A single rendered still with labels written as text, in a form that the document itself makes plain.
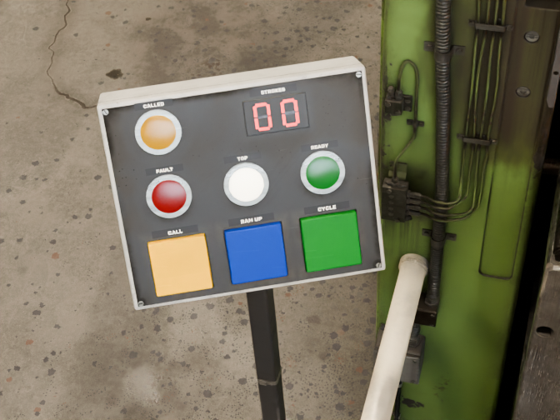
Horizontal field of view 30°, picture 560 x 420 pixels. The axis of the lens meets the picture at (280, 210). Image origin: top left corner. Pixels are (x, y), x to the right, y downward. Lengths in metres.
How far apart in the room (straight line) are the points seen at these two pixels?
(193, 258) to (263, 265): 0.09
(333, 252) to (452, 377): 0.79
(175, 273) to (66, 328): 1.27
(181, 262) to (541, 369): 0.63
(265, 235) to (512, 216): 0.51
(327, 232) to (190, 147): 0.21
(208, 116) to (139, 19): 2.13
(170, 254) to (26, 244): 1.48
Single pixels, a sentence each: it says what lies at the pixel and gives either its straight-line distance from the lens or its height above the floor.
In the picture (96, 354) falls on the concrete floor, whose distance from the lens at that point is 2.56.
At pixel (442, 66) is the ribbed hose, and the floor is 1.09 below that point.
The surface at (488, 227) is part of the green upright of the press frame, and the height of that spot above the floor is 0.74.
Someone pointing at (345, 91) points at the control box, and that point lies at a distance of 1.33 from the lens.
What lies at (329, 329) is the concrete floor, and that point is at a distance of 2.53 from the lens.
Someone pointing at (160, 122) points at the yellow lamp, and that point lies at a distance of 1.32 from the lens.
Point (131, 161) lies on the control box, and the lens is 1.33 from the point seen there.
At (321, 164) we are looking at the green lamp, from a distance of 1.35.
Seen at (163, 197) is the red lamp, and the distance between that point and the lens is 1.34.
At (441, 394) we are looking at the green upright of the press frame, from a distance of 2.18.
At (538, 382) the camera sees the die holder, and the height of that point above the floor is 0.63.
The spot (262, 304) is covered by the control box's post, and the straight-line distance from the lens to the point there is 1.65.
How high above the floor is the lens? 2.07
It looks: 48 degrees down
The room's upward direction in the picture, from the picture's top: 5 degrees counter-clockwise
